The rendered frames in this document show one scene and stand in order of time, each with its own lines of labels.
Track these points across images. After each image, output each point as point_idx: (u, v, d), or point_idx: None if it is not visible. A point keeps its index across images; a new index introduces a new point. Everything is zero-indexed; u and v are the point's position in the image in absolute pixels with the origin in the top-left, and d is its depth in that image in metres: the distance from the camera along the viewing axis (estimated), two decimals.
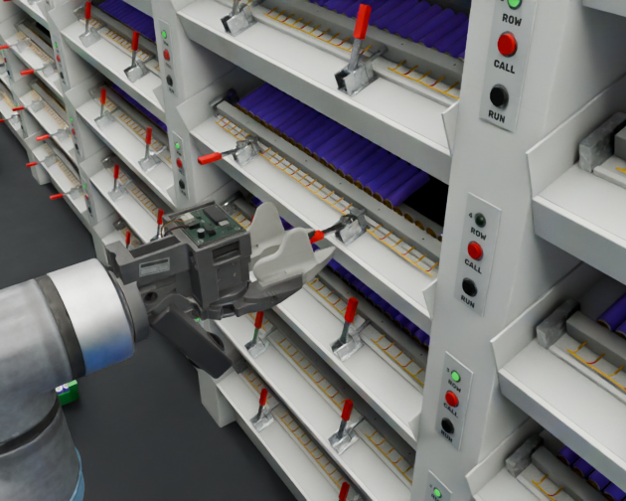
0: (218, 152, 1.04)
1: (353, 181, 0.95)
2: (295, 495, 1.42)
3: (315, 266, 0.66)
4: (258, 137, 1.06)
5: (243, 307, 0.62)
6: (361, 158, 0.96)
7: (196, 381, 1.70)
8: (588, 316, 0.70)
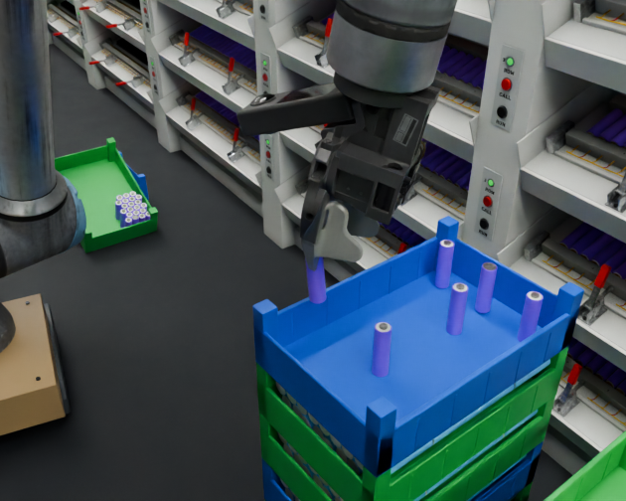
0: None
1: None
2: None
3: (312, 254, 0.66)
4: None
5: (316, 188, 0.60)
6: None
7: (256, 219, 1.95)
8: None
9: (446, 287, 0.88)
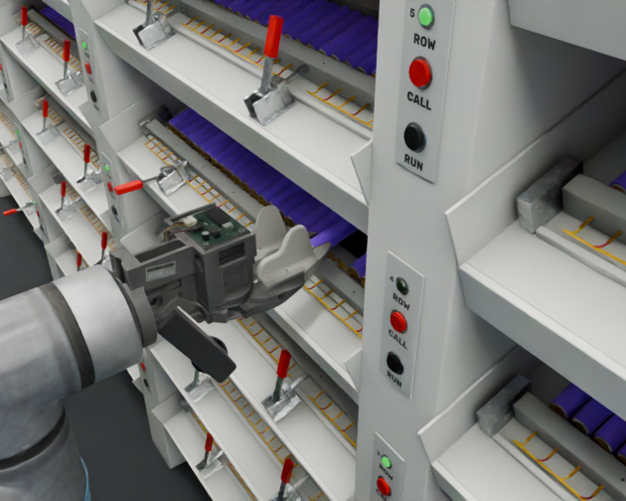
0: (138, 180, 0.92)
1: (284, 217, 0.82)
2: None
3: (315, 263, 0.66)
4: (186, 162, 0.94)
5: (251, 308, 0.62)
6: (294, 190, 0.83)
7: (148, 415, 1.58)
8: (542, 396, 0.58)
9: None
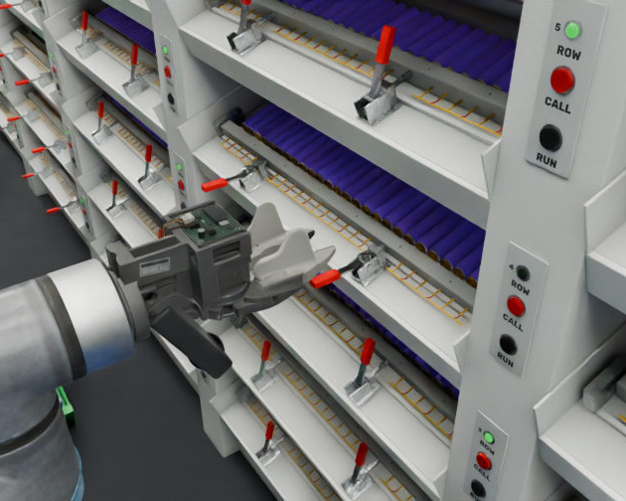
0: (223, 178, 0.97)
1: (370, 213, 0.87)
2: None
3: (315, 266, 0.66)
4: (266, 161, 0.99)
5: (243, 307, 0.62)
6: (379, 187, 0.88)
7: (198, 407, 1.63)
8: None
9: None
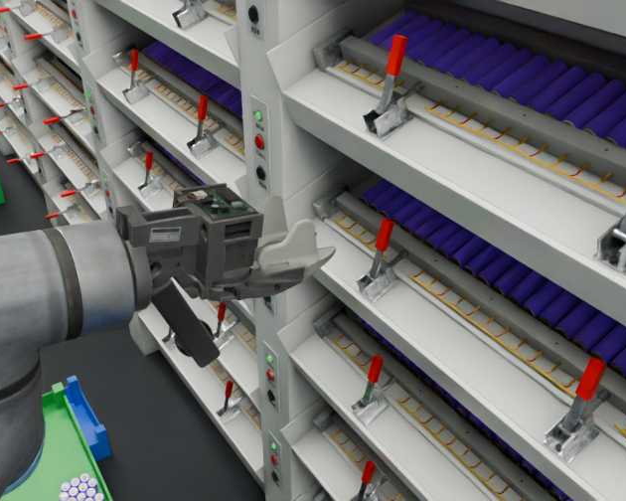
0: (382, 246, 0.76)
1: (564, 337, 0.67)
2: None
3: (317, 262, 0.66)
4: (407, 251, 0.78)
5: (245, 291, 0.61)
6: (571, 301, 0.68)
7: (257, 498, 1.42)
8: None
9: None
